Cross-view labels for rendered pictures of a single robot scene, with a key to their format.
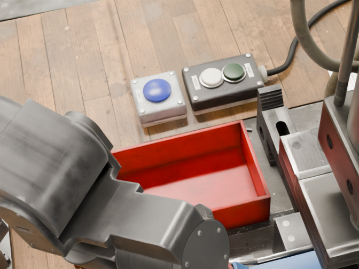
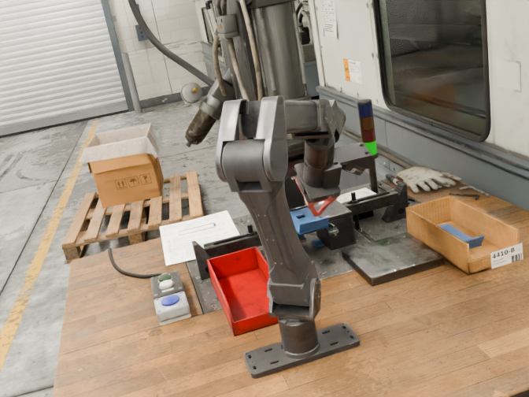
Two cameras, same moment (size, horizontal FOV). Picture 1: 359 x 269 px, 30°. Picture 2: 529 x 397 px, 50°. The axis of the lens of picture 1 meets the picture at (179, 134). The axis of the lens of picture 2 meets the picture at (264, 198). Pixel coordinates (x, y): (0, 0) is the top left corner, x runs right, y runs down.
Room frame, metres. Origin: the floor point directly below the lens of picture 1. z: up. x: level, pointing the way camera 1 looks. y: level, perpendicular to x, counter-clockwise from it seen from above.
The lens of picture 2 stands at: (0.45, 1.12, 1.50)
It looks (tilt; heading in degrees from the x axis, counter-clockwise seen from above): 19 degrees down; 265
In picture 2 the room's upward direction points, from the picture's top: 10 degrees counter-clockwise
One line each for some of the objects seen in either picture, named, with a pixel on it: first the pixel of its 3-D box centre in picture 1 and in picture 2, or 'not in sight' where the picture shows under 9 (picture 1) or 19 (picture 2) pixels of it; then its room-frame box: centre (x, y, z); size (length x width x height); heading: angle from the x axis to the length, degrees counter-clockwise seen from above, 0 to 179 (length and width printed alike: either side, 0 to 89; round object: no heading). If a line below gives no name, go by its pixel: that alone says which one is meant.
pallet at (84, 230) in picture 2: not in sight; (139, 210); (1.08, -3.29, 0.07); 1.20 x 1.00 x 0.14; 91
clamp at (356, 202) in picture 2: not in sight; (369, 206); (0.08, -0.21, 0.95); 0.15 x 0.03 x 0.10; 7
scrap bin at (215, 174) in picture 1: (161, 192); (246, 287); (0.43, 0.03, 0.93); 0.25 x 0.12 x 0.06; 97
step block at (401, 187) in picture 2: not in sight; (393, 202); (0.01, -0.22, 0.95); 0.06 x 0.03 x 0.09; 7
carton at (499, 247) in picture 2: not in sight; (460, 233); (-0.06, 0.01, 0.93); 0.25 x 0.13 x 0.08; 97
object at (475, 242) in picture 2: not in sight; (451, 233); (-0.05, -0.02, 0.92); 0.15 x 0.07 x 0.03; 96
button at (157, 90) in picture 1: (157, 92); (171, 302); (0.59, 0.02, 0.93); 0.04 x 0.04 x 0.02
